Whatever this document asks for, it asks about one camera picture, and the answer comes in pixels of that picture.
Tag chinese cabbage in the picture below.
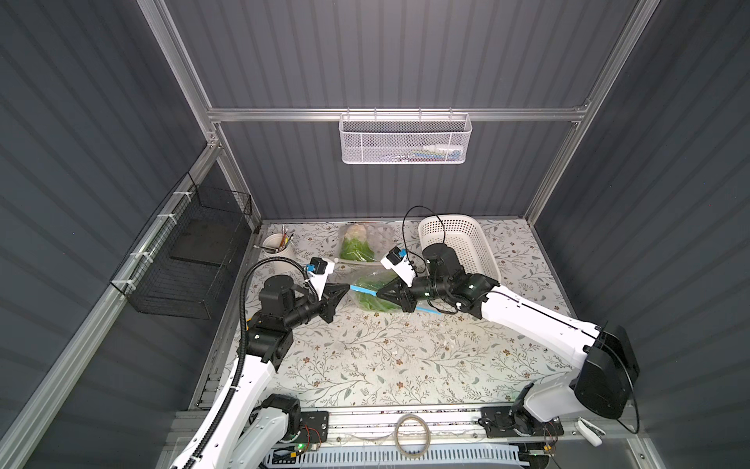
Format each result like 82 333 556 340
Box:
355 272 400 313
340 224 375 262

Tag clear zip-top bag blue seal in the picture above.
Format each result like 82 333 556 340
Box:
342 263 445 317

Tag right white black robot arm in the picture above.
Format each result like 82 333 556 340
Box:
376 243 640 435

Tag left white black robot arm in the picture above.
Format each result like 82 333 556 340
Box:
171 275 351 468

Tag clear zip-top bag white seal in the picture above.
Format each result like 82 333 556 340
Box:
334 222 404 267

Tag white plastic perforated basket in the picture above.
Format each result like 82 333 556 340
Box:
418 214 501 283

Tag white pen holder cup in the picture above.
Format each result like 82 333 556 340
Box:
260 232 298 275

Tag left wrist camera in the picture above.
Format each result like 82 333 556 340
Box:
306 257 335 301

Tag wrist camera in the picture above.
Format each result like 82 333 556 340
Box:
306 257 335 301
381 246 417 287

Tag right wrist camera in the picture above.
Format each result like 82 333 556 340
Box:
381 246 417 287

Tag black wire side basket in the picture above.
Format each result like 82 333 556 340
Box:
111 175 253 320

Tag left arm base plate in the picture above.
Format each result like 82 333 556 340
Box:
248 408 329 446

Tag beige tape ring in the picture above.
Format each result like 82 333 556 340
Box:
393 413 433 458

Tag white wire wall basket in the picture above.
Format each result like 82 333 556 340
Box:
338 113 473 165

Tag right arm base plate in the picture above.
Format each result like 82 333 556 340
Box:
477 405 564 438

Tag white clip on rail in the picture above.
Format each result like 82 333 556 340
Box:
575 417 607 448

